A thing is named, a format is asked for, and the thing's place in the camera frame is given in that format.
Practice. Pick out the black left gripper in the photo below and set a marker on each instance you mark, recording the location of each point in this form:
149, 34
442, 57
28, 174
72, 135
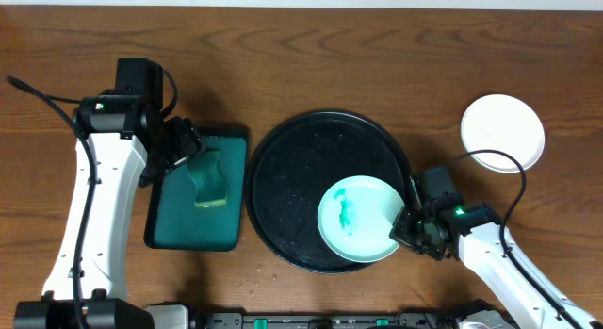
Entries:
187, 143

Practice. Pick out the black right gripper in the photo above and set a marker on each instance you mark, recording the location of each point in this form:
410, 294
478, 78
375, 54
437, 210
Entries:
414, 225

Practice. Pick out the green yellow sponge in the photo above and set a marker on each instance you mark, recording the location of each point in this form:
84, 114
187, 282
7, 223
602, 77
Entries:
210, 187

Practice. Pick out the mint green plate front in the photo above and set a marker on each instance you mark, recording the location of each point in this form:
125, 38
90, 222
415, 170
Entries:
355, 217

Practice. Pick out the white pink plate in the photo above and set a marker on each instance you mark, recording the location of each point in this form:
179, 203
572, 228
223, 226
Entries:
502, 133

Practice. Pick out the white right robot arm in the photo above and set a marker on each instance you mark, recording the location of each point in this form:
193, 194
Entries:
476, 236

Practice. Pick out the black rectangular water tray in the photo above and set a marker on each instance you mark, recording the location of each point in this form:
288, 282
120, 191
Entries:
175, 223

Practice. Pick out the round black serving tray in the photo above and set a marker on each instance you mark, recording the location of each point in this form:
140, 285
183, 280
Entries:
295, 164

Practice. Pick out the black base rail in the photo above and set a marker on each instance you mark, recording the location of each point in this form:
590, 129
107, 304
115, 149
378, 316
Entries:
487, 319

